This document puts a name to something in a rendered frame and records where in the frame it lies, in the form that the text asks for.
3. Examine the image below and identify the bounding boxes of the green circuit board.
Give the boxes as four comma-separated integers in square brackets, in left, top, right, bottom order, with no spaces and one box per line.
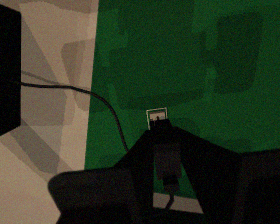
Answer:
[84,0,280,170]

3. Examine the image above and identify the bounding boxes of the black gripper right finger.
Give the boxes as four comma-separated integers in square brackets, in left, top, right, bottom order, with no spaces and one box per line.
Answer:
[173,126,280,224]

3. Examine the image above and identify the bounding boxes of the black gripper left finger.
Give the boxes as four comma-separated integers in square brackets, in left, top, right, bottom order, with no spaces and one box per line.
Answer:
[48,130,154,224]

